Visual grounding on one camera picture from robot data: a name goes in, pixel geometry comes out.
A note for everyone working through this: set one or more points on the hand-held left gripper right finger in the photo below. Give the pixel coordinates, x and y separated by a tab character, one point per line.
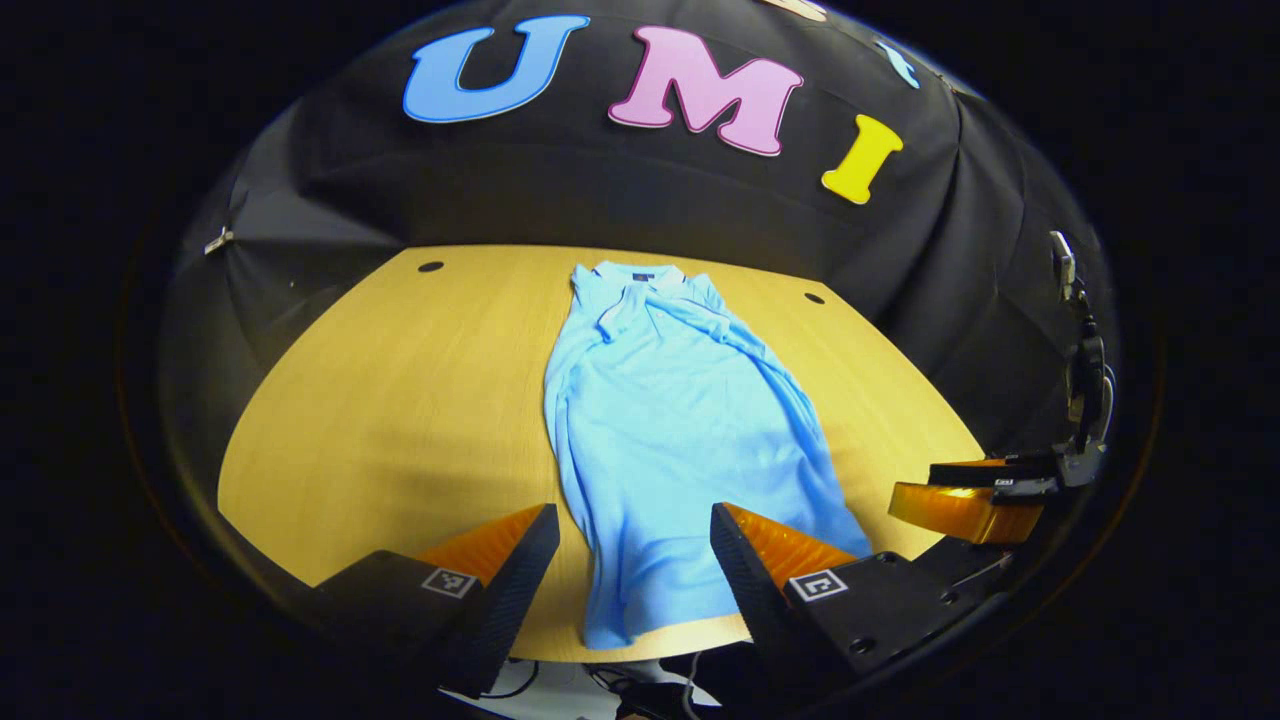
750	590

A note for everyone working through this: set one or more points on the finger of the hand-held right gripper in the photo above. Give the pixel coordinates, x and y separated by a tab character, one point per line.
985	472
960	512

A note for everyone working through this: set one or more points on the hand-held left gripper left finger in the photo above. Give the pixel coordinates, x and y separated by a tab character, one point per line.
510	600

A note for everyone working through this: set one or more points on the light blue T-shirt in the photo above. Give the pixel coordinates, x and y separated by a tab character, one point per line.
670	430

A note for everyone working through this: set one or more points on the black backdrop cloth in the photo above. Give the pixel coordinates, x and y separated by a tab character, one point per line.
600	190

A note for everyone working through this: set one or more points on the small silver clip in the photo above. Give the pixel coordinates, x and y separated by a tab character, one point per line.
218	240

